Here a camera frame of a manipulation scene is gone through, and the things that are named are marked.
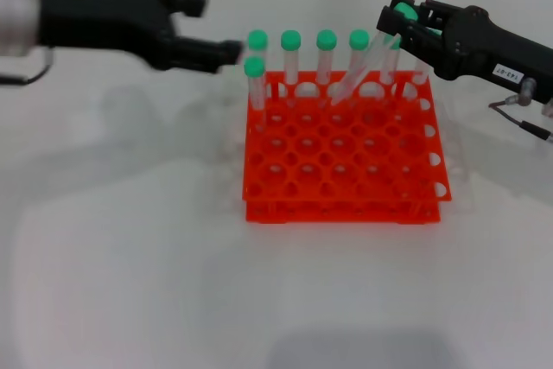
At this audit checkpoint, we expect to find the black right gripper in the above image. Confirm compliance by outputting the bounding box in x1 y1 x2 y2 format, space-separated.
376 0 553 101

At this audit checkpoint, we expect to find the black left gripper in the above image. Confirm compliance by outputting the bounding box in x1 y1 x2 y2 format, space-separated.
36 0 245 75

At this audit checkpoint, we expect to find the clear green-capped test tube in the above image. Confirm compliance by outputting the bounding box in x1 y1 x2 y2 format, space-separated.
280 29 302 106
315 29 339 106
244 55 268 135
411 26 443 86
348 29 372 105
379 36 403 105
330 1 420 105
247 29 270 102

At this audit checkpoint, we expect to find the orange test tube rack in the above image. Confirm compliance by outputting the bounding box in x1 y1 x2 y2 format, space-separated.
241 69 454 226

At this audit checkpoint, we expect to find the right arm cable with plug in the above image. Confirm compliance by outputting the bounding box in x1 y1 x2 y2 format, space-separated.
486 77 553 142

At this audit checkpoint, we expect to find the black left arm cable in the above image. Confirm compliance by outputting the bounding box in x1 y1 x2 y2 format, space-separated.
0 46 56 86

